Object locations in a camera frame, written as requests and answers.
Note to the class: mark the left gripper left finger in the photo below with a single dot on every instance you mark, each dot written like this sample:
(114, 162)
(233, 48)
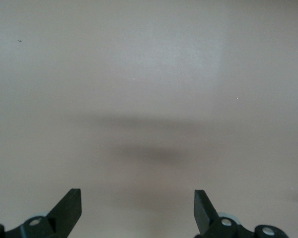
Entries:
(64, 213)

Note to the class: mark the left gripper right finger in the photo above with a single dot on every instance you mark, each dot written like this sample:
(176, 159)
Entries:
(206, 215)

